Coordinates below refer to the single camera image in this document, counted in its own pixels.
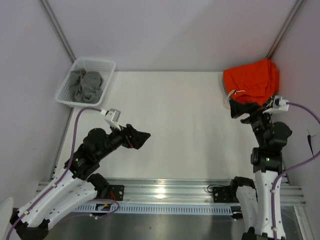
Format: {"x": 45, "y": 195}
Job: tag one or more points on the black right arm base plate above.
{"x": 222, "y": 193}

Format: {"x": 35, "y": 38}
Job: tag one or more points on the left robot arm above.
{"x": 76, "y": 184}

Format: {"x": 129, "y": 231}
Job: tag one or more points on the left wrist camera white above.
{"x": 111, "y": 117}

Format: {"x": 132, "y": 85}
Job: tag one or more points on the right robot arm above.
{"x": 260, "y": 198}

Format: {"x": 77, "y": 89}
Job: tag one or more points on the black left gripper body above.
{"x": 126, "y": 140}

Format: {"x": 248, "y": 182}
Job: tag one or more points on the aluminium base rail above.
{"x": 168, "y": 191}

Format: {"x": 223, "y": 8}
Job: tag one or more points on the white slotted cable duct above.
{"x": 159, "y": 209}

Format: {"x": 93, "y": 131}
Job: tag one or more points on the aluminium corner post right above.
{"x": 288, "y": 22}

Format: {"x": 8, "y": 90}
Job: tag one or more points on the aluminium corner post left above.
{"x": 53, "y": 21}

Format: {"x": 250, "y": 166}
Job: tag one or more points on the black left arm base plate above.
{"x": 116, "y": 192}

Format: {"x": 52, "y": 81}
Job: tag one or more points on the grey shorts in basket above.
{"x": 85, "y": 86}

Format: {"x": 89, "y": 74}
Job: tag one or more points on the orange shorts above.
{"x": 252, "y": 83}

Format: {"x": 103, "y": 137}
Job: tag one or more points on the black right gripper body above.
{"x": 257, "y": 119}

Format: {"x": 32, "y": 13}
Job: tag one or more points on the white plastic basket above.
{"x": 105, "y": 67}

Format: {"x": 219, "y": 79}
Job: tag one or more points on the folded green shorts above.
{"x": 270, "y": 101}

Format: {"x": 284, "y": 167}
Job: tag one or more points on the aluminium corner post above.
{"x": 288, "y": 22}
{"x": 53, "y": 21}

